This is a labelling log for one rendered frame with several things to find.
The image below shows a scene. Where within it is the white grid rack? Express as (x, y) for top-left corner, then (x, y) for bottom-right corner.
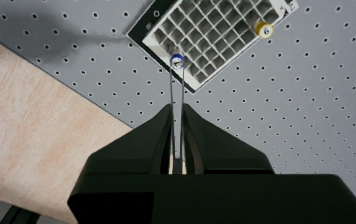
(143, 0), (290, 90)

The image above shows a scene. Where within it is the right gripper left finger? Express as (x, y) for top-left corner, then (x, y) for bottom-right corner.
(78, 104), (172, 177)

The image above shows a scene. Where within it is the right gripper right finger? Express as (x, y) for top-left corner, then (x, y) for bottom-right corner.
(183, 103), (275, 174)

